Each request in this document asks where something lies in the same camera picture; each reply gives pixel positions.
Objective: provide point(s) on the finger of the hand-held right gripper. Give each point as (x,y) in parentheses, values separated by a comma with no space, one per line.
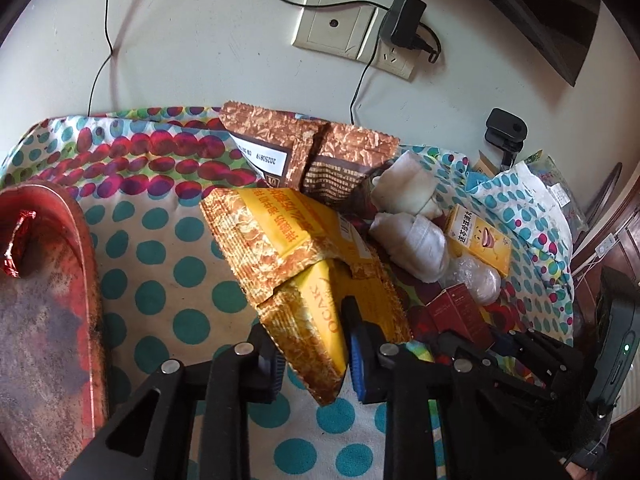
(470,347)
(550,365)

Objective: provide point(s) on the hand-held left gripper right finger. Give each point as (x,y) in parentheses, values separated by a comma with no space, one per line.
(357,360)

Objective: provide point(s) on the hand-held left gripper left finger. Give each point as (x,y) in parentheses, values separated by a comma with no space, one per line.
(277,367)

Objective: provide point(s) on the small red box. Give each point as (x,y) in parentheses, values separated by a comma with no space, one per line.
(460,315)

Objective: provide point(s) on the yellow snack packet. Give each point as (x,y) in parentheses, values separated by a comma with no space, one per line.
(320,320)
(265,230)

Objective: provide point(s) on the clear plastic wrap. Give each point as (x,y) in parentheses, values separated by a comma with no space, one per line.
(472,280)

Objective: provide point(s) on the white sock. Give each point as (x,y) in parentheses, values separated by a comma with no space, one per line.
(415,245)
(405,180)

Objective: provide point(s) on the red plastic basin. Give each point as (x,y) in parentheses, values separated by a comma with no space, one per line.
(45,340)

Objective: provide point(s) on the brown snack packet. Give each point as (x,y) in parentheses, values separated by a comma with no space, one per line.
(260,125)

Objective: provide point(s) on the person's right hand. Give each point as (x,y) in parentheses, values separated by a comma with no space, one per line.
(580,430)

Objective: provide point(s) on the yellow box with cup picture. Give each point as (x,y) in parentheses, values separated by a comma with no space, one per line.
(480,240)

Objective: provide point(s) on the clear plastic bag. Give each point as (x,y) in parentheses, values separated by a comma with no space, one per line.
(557,185)

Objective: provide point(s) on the polka dot cloth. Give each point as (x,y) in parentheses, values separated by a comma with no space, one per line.
(150,260)

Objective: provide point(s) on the red candy wrapper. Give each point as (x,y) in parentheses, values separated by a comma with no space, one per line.
(17,245)

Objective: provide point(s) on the white power outlet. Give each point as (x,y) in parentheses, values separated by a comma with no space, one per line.
(397,62)

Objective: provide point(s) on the black power adapter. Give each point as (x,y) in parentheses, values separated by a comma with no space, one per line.
(405,17)

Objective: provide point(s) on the black camera on stand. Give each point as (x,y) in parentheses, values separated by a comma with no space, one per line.
(506,130)

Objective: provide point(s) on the white wall socket plate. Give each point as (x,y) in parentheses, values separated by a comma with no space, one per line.
(332,22)

